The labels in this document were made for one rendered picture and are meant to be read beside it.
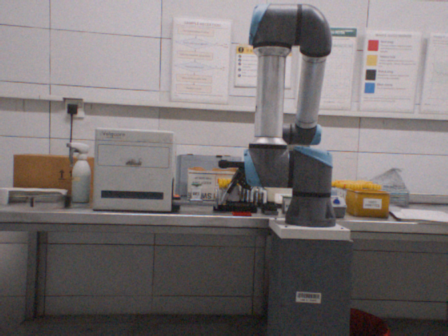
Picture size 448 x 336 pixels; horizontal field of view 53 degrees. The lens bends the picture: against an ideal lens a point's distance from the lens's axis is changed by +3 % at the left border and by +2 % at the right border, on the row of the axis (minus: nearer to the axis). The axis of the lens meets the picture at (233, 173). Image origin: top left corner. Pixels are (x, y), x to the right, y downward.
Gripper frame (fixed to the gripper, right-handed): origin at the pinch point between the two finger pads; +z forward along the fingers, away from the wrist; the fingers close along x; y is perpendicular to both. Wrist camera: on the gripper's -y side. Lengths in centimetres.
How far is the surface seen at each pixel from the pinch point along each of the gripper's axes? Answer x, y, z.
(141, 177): -4.5, -29.5, 8.2
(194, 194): -2.3, -10.1, 3.5
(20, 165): 31, -77, 35
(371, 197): 0, 49, -32
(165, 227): -5.5, -12.5, 19.0
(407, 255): 59, 106, -24
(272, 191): 25.9, 19.9, -13.5
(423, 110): 59, 70, -91
